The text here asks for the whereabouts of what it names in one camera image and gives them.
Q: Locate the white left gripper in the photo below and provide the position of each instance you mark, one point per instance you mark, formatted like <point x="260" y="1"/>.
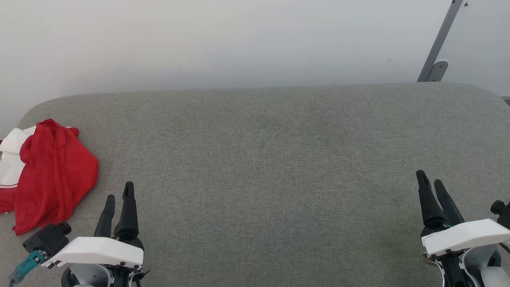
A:
<point x="95" y="252"/>

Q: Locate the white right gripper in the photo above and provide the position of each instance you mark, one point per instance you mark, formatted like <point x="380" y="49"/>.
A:
<point x="466" y="235"/>

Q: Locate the red and white jersey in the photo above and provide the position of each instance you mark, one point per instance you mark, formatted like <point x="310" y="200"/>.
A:
<point x="55" y="175"/>

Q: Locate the grey metal bar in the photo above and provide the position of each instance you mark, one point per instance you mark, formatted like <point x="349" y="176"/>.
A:
<point x="442" y="36"/>

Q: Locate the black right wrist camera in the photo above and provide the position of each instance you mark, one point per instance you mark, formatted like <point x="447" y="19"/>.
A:
<point x="503" y="213"/>

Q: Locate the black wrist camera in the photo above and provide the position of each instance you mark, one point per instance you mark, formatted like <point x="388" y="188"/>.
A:
<point x="48" y="239"/>
<point x="503" y="213"/>

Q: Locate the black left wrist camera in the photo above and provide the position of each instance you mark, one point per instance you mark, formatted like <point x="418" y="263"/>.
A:
<point x="48" y="239"/>

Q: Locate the grey metal bracket plate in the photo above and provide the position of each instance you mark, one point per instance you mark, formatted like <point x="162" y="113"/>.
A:
<point x="439" y="71"/>

